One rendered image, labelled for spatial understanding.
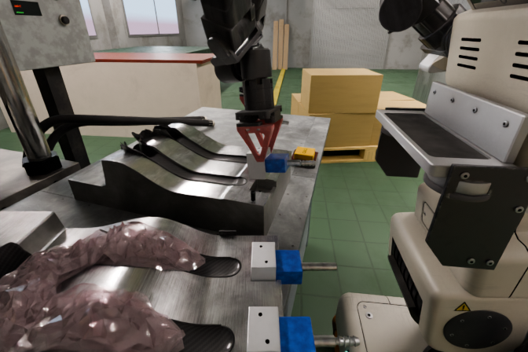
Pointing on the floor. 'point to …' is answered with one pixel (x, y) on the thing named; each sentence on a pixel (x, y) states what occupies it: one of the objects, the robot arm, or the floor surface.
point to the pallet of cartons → (347, 108)
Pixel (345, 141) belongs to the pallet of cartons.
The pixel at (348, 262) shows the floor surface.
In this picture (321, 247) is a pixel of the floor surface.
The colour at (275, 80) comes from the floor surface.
